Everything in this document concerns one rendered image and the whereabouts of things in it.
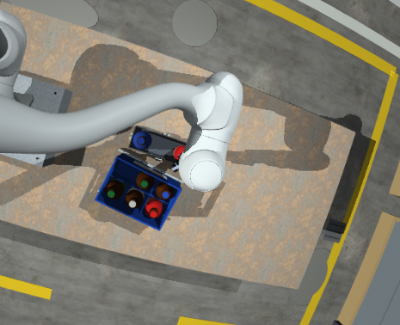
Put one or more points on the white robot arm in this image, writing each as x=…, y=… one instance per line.
x=211, y=108

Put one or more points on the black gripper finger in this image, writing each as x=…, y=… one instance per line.
x=175, y=165

